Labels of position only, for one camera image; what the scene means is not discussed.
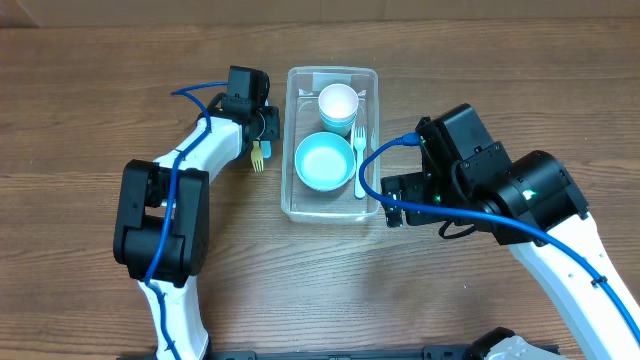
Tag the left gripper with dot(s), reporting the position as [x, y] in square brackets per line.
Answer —
[274, 128]

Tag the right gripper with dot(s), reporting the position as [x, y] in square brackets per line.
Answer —
[406, 186]

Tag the yellow plastic fork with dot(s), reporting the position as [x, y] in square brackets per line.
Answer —
[257, 157]

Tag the pale green bowl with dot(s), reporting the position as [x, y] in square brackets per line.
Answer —
[324, 161]

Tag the green plastic cup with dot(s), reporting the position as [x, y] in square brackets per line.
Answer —
[339, 130]

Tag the pink plastic cup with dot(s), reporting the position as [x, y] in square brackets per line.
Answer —
[338, 102]

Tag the green plastic fork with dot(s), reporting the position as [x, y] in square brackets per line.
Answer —
[360, 138]

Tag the blue plastic fork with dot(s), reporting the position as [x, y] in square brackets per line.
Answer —
[266, 149]

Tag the white plastic spoon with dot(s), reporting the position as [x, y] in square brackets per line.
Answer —
[353, 133]

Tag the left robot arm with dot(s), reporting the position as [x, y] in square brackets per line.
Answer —
[162, 228]

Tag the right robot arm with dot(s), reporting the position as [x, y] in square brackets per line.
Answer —
[535, 209]

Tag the clear plastic container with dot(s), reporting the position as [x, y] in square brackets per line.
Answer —
[302, 118]

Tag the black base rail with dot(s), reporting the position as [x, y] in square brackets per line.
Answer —
[500, 343]

